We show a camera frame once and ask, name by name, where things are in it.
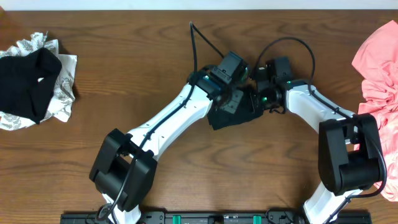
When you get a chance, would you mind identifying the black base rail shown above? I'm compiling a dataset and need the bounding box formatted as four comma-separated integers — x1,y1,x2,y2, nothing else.
60,210,373,224

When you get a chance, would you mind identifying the black shirt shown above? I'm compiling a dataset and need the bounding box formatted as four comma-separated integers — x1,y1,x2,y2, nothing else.
207,86,264,130

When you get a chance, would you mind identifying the pink garment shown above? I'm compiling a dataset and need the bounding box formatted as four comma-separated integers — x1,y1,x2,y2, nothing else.
352,21,397,202

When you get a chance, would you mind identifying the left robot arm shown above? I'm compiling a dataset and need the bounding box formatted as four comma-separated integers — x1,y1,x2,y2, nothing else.
89,65,250,223

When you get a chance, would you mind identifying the white leaf-patterned cloth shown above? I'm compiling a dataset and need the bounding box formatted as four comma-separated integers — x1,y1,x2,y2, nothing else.
1,32,77,131

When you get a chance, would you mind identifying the black folded garment on left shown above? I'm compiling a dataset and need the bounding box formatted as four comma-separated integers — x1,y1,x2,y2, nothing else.
1,48,62,124

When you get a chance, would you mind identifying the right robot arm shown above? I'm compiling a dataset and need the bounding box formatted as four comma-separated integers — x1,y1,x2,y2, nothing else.
251,62,387,223

